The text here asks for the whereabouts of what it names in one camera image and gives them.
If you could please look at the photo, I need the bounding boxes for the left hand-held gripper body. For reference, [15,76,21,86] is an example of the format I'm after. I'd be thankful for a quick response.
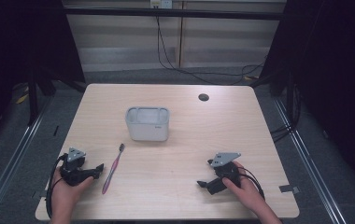
[59,147,88,188]

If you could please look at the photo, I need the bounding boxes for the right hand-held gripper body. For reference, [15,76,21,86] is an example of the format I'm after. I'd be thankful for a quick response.
[206,151,242,196]

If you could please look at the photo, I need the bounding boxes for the pink toothbrush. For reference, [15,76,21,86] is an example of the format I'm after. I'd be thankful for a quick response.
[101,143,126,195]

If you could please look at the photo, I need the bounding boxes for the white plastic container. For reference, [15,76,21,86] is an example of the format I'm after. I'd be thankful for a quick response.
[124,106,171,143]

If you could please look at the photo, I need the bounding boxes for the person's left hand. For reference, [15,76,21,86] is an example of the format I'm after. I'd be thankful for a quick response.
[50,169,94,203]

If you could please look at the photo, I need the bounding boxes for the person's right hand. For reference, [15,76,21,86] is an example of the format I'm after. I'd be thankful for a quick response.
[221,161,265,213]

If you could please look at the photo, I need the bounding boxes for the grey tape piece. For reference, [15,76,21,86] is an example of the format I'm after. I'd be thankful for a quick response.
[31,189,48,201]
[278,184,301,194]

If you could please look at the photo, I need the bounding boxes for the dark curtain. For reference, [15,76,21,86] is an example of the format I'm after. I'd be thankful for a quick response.
[0,0,87,157]
[249,0,355,188]

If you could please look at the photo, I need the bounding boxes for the black horizontal bar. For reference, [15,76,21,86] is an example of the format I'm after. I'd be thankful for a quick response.
[63,7,288,21]

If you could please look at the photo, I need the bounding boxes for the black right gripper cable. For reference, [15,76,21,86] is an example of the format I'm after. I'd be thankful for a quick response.
[236,166,266,201]

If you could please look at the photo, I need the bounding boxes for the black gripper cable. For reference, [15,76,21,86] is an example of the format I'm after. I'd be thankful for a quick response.
[45,153,69,219]
[236,166,266,201]

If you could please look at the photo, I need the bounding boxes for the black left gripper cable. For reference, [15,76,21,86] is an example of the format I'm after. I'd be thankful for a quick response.
[45,153,69,219]

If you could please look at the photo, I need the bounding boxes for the metal floor rail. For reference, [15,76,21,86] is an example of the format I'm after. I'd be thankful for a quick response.
[0,96,53,224]
[273,97,348,224]

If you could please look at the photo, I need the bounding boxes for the bundle of black floor cables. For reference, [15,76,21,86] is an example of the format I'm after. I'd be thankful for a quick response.
[269,82,303,144]

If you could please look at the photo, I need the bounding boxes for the black wall cable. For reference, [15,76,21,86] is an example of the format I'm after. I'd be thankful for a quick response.
[155,15,267,86]

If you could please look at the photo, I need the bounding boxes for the white wall socket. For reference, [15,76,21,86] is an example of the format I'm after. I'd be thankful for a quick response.
[149,0,174,10]

